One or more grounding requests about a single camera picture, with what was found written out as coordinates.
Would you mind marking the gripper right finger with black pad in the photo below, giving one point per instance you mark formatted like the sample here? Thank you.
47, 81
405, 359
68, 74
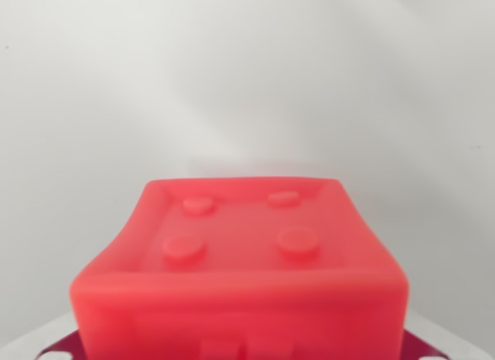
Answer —
419, 346

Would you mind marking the red cube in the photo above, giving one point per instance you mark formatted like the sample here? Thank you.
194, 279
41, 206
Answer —
239, 278

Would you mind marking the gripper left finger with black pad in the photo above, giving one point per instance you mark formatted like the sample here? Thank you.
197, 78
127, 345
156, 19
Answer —
62, 346

